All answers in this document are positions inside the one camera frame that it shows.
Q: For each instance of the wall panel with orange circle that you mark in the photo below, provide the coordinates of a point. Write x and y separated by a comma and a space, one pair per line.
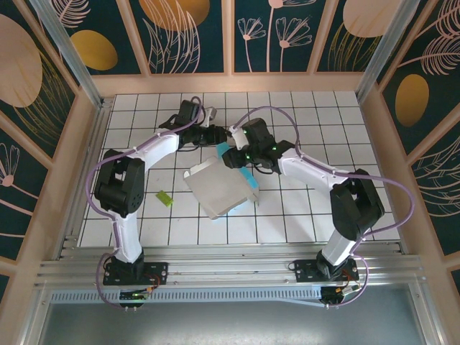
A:
172, 14

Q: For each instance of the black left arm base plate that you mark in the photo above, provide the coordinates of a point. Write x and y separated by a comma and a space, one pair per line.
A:
156, 273

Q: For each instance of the small yellow-green piece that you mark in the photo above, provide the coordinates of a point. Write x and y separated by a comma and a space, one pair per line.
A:
164, 198

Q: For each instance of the wall panel with pink flowers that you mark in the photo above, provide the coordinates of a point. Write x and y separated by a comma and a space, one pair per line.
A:
273, 54

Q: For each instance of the wall panel with large pale disc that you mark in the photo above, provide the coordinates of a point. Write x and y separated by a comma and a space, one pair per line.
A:
18, 72

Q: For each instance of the wall panel with pale circle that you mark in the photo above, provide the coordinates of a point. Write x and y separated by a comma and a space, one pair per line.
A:
363, 14

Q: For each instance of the aluminium mounting rails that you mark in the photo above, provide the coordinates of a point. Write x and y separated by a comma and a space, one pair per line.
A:
230, 266

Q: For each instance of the wall panel with pink leaf outlines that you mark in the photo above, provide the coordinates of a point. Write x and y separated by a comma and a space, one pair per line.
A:
442, 187

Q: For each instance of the aluminium side rail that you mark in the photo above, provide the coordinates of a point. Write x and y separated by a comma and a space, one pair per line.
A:
373, 143
100, 124

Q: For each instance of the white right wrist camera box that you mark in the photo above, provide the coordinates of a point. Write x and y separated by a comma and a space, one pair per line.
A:
239, 138

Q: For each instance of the small green-lit control board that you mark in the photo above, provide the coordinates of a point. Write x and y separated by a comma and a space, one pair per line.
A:
134, 295

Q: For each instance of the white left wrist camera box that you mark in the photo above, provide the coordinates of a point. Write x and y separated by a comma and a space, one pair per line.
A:
211, 115

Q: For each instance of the grey metal sheet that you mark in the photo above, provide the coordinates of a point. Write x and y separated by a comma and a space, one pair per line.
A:
230, 323

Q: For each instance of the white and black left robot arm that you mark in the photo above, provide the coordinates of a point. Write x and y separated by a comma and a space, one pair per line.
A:
125, 233

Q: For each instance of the wall panel with flower outline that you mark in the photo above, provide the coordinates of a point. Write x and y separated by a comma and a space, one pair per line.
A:
14, 179

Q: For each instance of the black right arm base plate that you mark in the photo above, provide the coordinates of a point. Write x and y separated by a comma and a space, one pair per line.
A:
305, 271

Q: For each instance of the wall panel with gold oval and fern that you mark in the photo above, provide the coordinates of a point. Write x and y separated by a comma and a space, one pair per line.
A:
413, 100

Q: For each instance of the aluminium frame post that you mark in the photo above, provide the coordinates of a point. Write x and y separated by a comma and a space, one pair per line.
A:
72, 61
377, 57

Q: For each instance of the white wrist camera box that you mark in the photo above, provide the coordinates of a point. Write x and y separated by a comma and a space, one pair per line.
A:
211, 115
239, 138

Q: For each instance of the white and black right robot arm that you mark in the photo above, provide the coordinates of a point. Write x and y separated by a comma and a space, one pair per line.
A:
341, 248

